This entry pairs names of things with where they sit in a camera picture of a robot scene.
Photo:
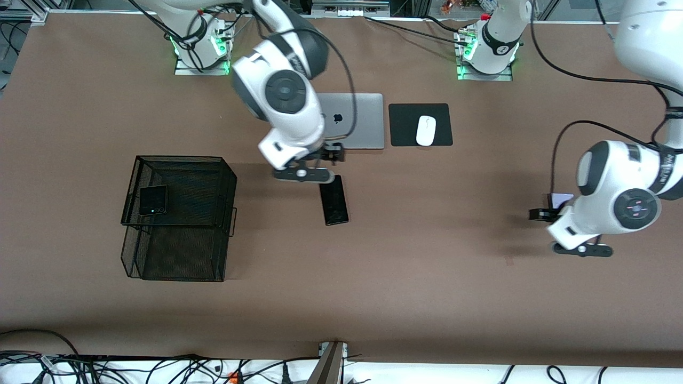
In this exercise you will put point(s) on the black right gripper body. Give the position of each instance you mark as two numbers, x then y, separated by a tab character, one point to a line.
334	153

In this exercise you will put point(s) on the black power strip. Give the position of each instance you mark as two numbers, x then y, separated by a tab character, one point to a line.
133	358

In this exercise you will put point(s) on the aluminium camera post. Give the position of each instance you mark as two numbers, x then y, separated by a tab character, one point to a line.
328	368

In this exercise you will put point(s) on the white flip phone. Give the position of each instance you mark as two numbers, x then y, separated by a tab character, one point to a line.
561	200

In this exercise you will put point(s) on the small black flip phone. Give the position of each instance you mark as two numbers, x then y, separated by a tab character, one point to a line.
153	200

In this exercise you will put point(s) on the white computer mouse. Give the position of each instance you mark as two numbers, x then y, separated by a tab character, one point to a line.
426	130

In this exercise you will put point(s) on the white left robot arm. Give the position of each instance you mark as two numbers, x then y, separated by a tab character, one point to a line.
613	181

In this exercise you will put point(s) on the long black phone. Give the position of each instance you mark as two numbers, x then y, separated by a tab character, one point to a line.
335	202

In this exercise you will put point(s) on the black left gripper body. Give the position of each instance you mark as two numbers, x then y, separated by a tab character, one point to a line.
545	214

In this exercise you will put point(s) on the aluminium corner bracket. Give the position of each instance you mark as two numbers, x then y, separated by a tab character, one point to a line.
38	16

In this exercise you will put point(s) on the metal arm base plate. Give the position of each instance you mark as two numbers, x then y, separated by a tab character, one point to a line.
464	74
184	70

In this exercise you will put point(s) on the black mouse pad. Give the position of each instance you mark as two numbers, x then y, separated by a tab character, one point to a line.
405	125

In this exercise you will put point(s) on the silver closed laptop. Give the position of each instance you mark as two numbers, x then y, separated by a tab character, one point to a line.
368	122

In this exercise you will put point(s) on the white power strip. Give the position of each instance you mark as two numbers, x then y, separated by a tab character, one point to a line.
349	12

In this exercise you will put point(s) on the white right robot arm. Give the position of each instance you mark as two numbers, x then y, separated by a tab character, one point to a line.
288	90

